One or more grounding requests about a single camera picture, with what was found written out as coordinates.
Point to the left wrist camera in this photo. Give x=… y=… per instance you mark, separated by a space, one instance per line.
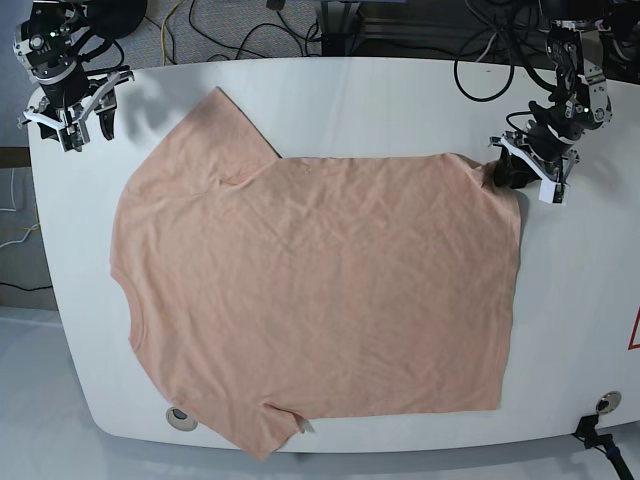
x=553 y=192

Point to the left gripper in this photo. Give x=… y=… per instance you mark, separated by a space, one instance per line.
x=530 y=155

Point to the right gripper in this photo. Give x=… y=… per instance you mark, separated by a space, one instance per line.
x=71 y=100

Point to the left table cable grommet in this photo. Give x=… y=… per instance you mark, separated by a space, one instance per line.
x=180 y=421

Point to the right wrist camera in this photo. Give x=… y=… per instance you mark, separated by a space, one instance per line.
x=73 y=138

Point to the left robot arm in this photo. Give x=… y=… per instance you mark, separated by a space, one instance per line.
x=578 y=36

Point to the black clamp mount with pole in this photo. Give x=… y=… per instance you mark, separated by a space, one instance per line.
x=587 y=434

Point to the black round stand base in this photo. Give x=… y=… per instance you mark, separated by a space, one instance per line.
x=117 y=18

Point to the right table cable grommet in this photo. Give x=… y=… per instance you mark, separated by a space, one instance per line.
x=608 y=402

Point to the peach pink T-shirt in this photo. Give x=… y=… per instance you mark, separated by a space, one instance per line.
x=266 y=291

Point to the black aluminium frame base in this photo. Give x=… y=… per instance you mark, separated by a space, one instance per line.
x=346 y=26

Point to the table cable grommet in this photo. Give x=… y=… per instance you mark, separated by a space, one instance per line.
x=608 y=402
x=180 y=421

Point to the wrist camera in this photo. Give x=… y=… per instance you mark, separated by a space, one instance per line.
x=73 y=138
x=553 y=192

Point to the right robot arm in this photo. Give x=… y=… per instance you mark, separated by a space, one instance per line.
x=53 y=46

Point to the red triangle warning sticker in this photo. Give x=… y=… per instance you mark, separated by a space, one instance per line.
x=634 y=342

